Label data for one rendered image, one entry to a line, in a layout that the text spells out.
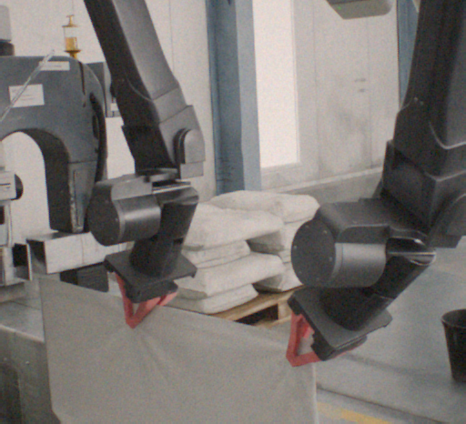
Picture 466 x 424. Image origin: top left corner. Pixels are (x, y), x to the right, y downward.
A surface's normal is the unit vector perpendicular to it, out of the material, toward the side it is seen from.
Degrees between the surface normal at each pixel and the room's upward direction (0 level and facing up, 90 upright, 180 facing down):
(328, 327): 45
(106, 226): 90
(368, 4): 150
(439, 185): 117
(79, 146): 90
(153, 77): 81
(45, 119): 90
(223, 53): 90
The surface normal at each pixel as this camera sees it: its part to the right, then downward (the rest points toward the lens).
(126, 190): 0.73, 0.06
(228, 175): -0.68, 0.14
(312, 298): 0.47, -0.65
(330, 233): -0.82, -0.06
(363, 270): 0.49, 0.45
